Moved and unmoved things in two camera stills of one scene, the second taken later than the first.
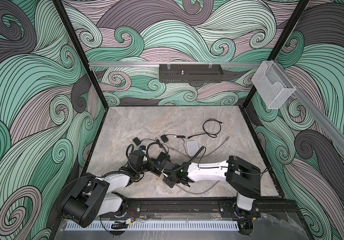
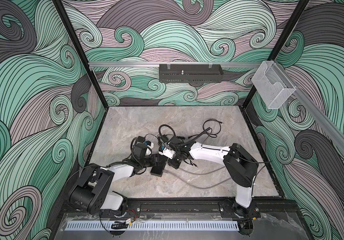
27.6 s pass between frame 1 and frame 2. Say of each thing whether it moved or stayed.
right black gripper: moved
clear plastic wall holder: stayed
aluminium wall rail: stayed
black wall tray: stayed
